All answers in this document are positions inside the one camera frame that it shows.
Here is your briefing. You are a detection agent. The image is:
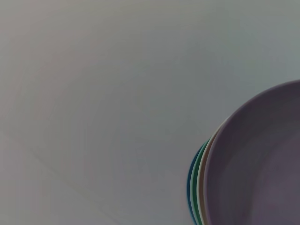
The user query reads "dark teal plate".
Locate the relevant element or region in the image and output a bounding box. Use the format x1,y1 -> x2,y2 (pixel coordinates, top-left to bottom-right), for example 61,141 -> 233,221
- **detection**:
187,143 -> 207,225

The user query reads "dark green plate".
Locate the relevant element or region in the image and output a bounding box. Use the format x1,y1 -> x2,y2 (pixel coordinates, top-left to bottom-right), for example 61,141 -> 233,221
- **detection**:
190,138 -> 211,225

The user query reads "beige plate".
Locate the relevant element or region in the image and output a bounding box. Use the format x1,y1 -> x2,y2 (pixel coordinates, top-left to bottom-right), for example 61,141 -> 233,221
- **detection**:
196,117 -> 229,225

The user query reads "purple plate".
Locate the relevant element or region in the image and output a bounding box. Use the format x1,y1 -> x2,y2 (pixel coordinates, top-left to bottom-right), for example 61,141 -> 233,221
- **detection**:
203,79 -> 300,225

